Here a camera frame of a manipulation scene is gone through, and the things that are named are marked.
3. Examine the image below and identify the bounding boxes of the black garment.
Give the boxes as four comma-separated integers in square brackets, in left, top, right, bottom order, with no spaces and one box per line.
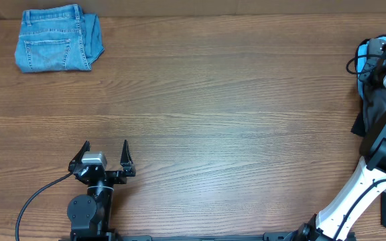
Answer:
[350,33,386,232]

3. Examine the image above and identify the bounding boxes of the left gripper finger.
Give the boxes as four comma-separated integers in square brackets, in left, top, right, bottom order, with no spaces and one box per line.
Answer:
[120,140,134,171]
[68,141,90,167]

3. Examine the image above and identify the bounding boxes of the light blue garment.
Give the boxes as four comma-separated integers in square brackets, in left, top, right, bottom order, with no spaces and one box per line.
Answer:
[356,35,386,100]

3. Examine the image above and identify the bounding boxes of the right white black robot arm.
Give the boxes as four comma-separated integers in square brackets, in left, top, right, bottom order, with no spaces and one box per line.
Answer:
[263,35,386,240]

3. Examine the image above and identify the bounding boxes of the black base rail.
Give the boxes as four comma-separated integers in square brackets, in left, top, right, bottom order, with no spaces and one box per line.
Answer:
[58,230,357,241]

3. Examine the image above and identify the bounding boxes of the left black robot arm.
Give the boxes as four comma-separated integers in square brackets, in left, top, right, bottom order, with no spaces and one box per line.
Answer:
[67,141,136,241]

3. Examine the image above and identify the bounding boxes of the grey shorts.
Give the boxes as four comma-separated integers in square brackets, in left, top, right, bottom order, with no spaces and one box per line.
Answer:
[362,82,386,202]

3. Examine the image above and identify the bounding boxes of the folded blue denim jeans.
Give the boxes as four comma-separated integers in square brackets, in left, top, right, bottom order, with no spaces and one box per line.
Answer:
[15,4,105,73]

